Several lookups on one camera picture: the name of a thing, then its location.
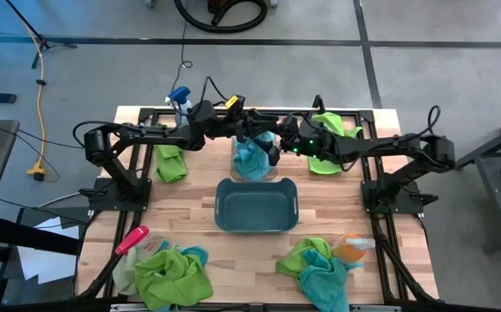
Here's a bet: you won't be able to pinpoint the black aluminium table frame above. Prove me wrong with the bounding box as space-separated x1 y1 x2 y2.
75 106 440 312

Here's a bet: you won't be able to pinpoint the teal plastic basket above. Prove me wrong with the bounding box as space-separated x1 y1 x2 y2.
213 176 300 235

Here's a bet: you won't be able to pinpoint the clear plastic basket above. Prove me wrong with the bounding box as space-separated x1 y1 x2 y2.
229 129 280 183

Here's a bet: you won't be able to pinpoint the thin black floor cable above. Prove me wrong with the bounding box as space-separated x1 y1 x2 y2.
170 0 194 94

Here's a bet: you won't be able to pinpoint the blue microfiber towel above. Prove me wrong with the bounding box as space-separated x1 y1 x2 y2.
179 244 210 268
232 140 273 182
254 131 277 151
297 249 364 312

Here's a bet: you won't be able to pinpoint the black tripod stand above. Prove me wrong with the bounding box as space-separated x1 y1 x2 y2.
3 0 78 70

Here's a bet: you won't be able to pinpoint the yellow extension cord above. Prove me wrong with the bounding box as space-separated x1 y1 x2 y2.
16 16 48 182

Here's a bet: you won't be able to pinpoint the spray bottle with blue trigger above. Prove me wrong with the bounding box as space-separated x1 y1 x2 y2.
164 86 195 127

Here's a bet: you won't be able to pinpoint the thick black hose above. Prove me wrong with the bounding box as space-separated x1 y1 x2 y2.
172 0 269 35

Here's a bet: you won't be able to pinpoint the spray bottle with red trigger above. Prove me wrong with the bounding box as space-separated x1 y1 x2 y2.
114 224 169 265

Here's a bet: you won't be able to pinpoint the orange liquid spray bottle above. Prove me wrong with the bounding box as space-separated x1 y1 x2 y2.
331 232 376 263

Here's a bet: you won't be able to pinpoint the white paper sheets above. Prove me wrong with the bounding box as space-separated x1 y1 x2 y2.
16 216 89 285

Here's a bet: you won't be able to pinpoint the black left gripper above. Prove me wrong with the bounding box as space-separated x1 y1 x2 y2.
227 107 280 145

